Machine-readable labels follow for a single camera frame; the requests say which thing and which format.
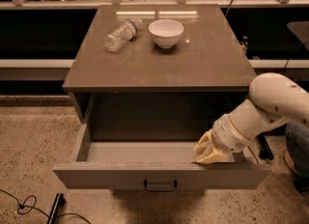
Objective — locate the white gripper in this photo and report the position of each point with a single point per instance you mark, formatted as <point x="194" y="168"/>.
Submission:
<point x="225" y="133"/>

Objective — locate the grey top drawer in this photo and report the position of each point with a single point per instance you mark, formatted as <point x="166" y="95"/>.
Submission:
<point x="145" y="141"/>

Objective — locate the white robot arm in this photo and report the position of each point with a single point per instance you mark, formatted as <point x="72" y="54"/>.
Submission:
<point x="273" y="101"/>

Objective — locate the grey drawer cabinet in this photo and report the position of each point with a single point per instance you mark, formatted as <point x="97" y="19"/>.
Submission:
<point x="207" y="59"/>

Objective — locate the black pole leg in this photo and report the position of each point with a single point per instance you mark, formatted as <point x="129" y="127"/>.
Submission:
<point x="265" y="151"/>

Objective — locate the brown shoe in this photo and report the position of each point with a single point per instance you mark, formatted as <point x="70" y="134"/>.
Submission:
<point x="289" y="162"/>

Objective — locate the blue jeans leg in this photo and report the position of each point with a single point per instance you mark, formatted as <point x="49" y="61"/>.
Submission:
<point x="297" y="143"/>

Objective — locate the white ceramic bowl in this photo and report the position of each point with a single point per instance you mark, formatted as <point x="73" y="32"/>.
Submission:
<point x="166" y="32"/>

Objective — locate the clear plastic water bottle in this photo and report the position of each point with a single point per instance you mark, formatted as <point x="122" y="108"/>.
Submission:
<point x="123" y="34"/>

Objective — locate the black power strip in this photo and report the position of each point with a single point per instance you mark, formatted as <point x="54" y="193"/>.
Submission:
<point x="59" y="201"/>

